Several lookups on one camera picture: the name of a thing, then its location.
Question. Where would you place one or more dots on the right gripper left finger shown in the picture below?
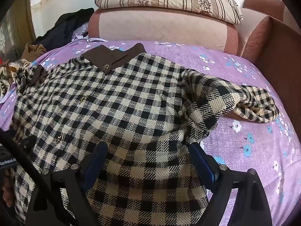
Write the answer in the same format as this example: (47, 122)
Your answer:
(59, 197)

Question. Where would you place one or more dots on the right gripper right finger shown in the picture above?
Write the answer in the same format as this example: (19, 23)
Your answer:
(251, 205)

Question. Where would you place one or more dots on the black cream checkered coat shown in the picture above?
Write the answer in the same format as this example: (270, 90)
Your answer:
(148, 110)

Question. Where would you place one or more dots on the black clothes pile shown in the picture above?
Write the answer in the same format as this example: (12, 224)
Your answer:
(61, 34)

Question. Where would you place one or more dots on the person left hand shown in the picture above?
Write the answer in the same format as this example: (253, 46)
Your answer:
(8, 192)

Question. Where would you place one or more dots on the purple floral bed sheet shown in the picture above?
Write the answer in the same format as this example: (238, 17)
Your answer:
(272, 148)

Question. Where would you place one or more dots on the tiger print blanket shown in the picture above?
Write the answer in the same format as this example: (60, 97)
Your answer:
(8, 75)

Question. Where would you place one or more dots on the brown garment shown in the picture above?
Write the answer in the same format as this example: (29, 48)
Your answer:
(33, 52)

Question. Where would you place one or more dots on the clear plastic bag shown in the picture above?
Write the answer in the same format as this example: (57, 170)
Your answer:
(80, 31)

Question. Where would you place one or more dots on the pink brown headboard cushion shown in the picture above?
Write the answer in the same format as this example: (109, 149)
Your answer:
(256, 27)

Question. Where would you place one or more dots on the wooden door frame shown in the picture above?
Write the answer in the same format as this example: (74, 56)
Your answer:
(22, 22)

